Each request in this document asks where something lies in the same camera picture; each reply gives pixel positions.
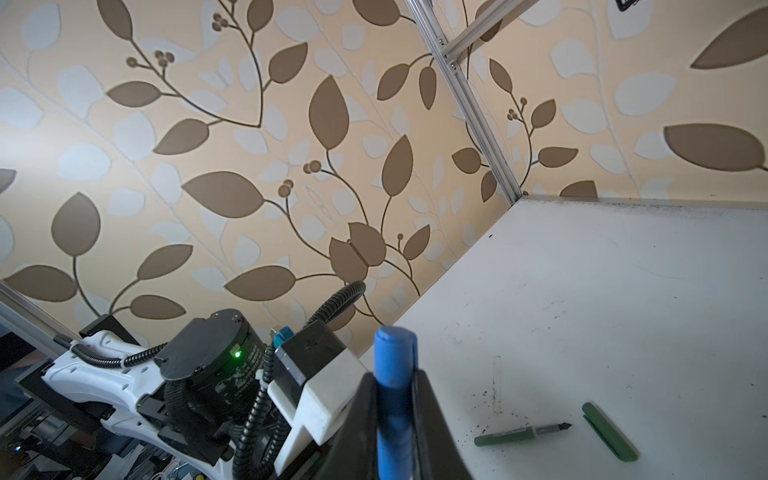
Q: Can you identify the green pen cap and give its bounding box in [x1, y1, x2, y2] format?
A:
[582, 402, 640, 463]

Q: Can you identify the aluminium cage frame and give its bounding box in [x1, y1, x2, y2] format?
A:
[407, 1, 522, 205]

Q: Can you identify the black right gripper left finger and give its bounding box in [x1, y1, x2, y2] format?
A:
[315, 372, 378, 480]

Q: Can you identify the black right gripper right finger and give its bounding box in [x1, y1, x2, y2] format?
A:
[411, 370, 472, 480]

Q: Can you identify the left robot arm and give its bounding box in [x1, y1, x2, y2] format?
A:
[42, 281, 366, 479]

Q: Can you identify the green fountain pen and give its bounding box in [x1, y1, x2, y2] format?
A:
[473, 422, 572, 447]

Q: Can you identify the blue pen cap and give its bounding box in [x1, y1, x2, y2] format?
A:
[374, 326, 418, 480]

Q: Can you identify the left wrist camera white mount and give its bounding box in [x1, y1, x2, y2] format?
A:
[268, 321, 368, 474]

